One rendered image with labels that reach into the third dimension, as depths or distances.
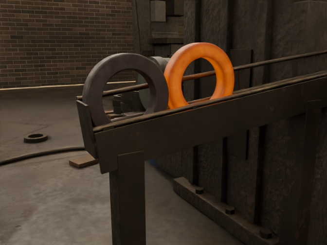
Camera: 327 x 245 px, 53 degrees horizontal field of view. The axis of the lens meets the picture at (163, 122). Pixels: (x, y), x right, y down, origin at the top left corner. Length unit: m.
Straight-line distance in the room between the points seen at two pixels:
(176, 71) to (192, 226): 0.88
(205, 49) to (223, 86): 0.10
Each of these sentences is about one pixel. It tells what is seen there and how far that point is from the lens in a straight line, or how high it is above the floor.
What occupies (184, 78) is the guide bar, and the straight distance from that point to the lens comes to 0.81.
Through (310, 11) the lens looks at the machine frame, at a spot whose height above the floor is 0.84.
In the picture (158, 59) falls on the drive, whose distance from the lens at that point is 2.12.
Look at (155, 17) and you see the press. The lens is 5.20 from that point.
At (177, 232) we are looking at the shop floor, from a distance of 1.42.
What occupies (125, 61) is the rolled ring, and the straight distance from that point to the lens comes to 0.67.
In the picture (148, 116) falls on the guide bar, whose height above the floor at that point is 0.60.
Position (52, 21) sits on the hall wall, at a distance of 6.83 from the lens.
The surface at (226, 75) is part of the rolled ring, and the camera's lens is 0.80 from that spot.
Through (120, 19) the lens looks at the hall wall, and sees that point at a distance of 7.21.
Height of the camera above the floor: 0.74
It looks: 13 degrees down
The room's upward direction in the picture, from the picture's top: straight up
